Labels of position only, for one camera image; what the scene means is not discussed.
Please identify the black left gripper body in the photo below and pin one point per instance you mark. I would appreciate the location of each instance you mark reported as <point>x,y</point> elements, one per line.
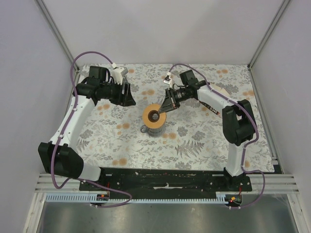
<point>113,92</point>

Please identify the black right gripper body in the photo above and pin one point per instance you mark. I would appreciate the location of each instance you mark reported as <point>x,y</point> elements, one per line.
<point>180,95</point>

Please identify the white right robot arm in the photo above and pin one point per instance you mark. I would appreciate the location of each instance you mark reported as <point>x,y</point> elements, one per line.
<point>238,120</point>

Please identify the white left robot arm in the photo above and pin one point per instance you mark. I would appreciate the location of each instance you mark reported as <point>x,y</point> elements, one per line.
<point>60,155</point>

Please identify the orange black coffee filter box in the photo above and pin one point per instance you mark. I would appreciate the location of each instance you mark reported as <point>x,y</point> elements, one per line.
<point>211,100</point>

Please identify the clear glass measuring cup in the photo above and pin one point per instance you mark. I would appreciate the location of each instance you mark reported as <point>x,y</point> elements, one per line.
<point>152,132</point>

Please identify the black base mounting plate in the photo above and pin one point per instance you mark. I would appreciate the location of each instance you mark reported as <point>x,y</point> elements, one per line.
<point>152,184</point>

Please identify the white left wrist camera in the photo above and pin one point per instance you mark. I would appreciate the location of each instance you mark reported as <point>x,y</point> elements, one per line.
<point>119,75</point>

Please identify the aluminium frame rail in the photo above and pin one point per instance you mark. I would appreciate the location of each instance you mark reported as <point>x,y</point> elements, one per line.
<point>274,184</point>

